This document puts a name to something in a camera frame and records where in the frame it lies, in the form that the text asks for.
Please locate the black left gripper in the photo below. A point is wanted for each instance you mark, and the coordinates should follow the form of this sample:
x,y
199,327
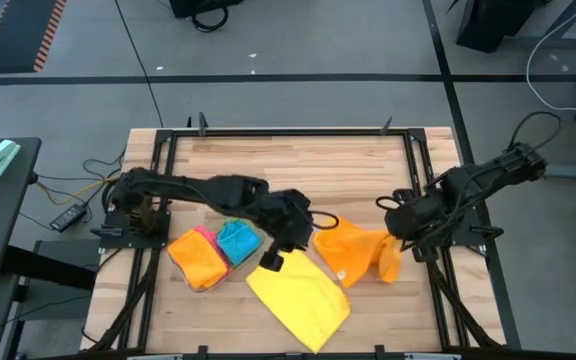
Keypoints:
x,y
290,220

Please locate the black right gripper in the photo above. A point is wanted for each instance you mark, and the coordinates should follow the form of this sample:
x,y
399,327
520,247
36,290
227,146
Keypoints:
x,y
415,217

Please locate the blue microfiber towel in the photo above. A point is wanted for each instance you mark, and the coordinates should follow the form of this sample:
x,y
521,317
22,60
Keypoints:
x,y
238,242

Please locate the pink microfiber towel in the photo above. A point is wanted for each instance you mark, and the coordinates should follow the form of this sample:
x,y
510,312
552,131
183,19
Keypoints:
x,y
208,235

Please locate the orange microfiber towel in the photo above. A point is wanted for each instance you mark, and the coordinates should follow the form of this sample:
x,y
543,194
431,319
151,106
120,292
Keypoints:
x,y
195,260
353,250

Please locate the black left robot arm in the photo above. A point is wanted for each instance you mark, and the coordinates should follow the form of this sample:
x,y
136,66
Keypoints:
x,y
208,192

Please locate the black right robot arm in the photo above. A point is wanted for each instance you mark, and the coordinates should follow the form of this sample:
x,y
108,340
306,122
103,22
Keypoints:
x,y
483,185

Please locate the yellow microfiber towel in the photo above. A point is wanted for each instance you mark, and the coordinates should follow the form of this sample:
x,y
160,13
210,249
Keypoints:
x,y
303,300

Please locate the clear plastic bin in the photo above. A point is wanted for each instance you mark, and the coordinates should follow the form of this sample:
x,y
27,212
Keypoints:
x,y
248,262

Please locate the grey table leg foot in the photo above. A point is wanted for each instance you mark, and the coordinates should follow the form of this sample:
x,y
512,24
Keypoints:
x,y
575,171

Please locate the black power adapter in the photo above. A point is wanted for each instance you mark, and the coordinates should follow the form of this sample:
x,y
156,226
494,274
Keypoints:
x,y
68,217

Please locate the grey desk base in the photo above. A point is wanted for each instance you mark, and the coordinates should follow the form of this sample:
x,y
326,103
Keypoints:
x,y
63,250

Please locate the black cabinet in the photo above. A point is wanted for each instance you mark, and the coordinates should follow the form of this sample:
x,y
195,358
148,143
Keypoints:
x,y
493,22

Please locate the black mat orange striped edge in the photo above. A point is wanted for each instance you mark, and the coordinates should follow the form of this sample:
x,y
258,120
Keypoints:
x,y
18,35

